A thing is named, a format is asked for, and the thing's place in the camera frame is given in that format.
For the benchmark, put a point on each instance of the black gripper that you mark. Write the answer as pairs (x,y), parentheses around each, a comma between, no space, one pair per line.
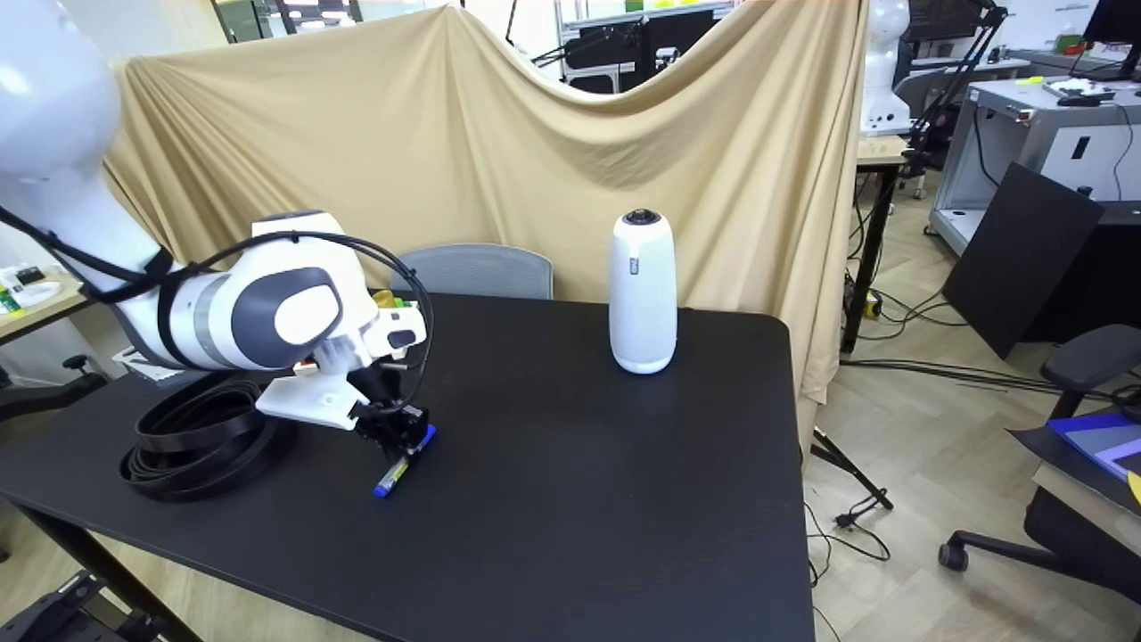
(378,396)

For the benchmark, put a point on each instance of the blue marker pen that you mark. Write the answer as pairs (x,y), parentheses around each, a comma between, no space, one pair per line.
(391,480)

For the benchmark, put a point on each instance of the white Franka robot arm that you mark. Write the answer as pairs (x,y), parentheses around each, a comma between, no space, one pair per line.
(285,312)

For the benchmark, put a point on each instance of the grey chair backrest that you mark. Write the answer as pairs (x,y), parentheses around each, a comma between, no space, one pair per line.
(487,274)

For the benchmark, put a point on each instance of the white flat box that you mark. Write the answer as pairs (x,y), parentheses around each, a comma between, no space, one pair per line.
(148,362)

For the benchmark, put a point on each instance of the white cylindrical conference speaker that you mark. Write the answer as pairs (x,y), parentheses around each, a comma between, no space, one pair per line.
(641,299)

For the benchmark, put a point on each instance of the beige cloth backdrop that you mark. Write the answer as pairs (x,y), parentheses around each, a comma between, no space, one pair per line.
(501,145)

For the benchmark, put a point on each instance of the black table leg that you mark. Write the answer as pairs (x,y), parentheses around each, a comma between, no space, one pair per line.
(108,572)

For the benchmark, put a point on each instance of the black chair armrest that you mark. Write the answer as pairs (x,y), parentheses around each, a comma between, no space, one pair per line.
(48,393)

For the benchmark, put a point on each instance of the light wooden side table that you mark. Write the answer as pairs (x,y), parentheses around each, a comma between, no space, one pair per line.
(48,308)

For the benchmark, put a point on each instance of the black equipment behind cloth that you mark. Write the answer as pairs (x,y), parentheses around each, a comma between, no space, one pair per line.
(630,48)

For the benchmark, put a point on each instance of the wooden desk with black leg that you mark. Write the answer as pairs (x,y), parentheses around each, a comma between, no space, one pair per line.
(879,151)

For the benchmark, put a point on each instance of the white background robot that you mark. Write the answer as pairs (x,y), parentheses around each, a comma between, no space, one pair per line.
(884,73)

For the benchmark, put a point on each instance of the black flat panel board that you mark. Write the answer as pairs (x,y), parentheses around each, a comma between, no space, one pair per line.
(1017,261)

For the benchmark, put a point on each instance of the black office chair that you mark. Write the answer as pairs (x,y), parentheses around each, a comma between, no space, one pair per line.
(1091,359)

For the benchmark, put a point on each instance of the white cabinet workstation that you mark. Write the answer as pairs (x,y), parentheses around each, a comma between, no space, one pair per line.
(1036,131)

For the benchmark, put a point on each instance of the blue purple folder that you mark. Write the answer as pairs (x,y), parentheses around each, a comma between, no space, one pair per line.
(1105,439)

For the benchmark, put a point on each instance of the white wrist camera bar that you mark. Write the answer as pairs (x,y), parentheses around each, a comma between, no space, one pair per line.
(307,401)

